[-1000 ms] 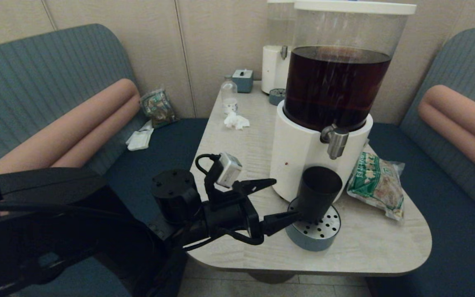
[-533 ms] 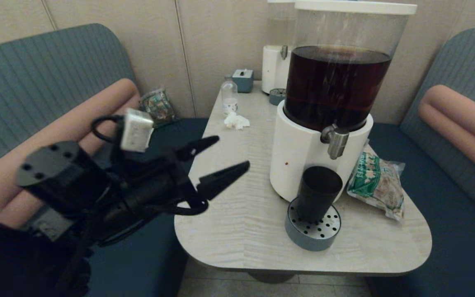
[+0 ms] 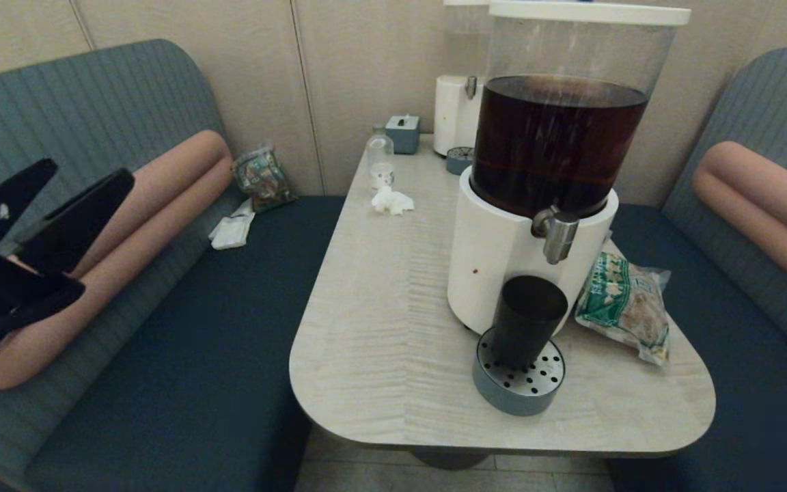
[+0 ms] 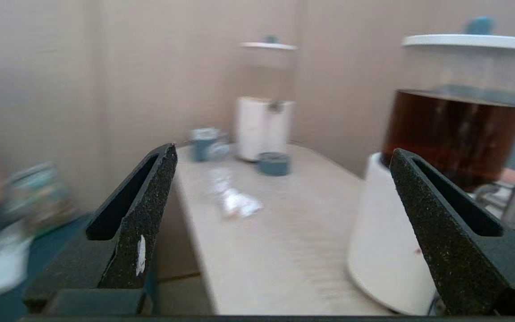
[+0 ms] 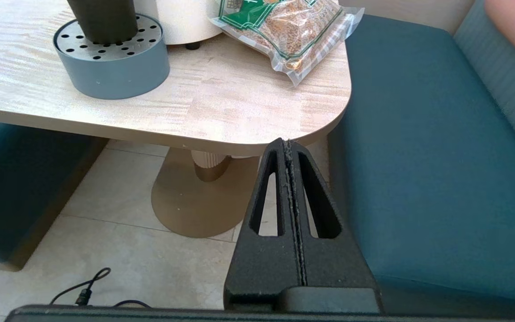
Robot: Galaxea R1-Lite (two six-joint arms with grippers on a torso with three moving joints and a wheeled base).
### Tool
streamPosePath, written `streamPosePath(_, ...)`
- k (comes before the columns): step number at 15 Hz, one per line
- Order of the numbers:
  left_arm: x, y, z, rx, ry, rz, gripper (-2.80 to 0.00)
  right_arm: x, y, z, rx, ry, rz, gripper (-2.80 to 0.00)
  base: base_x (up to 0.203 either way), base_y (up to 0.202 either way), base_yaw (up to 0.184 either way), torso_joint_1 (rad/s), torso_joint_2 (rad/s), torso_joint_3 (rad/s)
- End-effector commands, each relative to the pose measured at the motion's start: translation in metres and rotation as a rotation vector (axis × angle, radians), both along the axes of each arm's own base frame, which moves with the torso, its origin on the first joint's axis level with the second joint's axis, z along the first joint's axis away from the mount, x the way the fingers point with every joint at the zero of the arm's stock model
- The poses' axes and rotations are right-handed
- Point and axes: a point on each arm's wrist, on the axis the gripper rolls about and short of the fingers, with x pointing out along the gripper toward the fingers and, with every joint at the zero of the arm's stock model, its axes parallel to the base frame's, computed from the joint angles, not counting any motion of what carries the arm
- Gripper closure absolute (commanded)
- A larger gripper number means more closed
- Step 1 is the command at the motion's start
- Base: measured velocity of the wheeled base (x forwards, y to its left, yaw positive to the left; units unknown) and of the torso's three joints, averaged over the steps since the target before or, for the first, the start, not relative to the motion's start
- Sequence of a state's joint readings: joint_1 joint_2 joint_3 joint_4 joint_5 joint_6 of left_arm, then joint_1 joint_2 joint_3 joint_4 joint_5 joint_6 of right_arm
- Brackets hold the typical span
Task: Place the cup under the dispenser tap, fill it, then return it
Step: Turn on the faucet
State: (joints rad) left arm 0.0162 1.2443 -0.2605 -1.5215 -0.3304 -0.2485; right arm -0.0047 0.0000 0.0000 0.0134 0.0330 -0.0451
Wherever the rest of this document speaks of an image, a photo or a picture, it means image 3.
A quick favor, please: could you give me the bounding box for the black plastic cup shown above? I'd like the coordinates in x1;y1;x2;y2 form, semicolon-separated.
490;275;569;371

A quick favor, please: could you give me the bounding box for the large metal dispenser tap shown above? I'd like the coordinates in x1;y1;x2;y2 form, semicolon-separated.
531;206;580;265

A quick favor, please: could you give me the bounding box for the long pink bolster cushion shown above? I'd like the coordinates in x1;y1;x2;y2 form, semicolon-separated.
0;130;235;391

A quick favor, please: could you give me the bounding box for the white napkin pack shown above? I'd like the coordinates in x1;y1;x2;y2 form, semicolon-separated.
209;198;257;250

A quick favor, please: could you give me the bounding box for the blue bench with long bolster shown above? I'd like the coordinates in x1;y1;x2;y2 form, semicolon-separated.
0;39;346;492

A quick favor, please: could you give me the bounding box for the dark foil snack bag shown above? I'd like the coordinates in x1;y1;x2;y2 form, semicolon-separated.
232;143;296;213

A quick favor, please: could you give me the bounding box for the clear plastic bottle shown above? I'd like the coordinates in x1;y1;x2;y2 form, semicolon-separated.
367;126;396;190

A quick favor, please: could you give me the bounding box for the crumpled white tissue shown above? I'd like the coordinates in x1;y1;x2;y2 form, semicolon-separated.
371;186;415;216

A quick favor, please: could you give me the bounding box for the blue grey tissue box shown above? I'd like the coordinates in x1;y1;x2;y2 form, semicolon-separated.
385;114;421;154

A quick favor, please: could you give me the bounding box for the small grey drip tray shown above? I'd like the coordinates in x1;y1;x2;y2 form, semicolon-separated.
445;146;476;176

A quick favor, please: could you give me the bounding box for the small white water dispenser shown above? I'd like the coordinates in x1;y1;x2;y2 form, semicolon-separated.
433;0;497;157

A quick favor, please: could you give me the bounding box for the large dark tea dispenser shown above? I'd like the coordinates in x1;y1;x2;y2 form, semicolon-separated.
446;20;678;337

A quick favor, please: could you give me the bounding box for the large grey perforated drip tray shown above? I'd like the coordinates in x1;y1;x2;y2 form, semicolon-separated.
472;327;566;416

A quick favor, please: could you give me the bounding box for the large white dispenser lid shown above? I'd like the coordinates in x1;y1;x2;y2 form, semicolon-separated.
488;1;692;27

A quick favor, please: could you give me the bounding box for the green printed snack bag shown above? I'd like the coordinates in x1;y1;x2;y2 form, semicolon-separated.
575;239;672;366

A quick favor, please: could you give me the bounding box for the blue bench with short bolster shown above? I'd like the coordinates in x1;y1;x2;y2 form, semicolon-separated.
602;48;787;492

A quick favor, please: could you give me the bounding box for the golden table pedestal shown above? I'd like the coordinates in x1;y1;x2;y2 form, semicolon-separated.
407;448;493;471

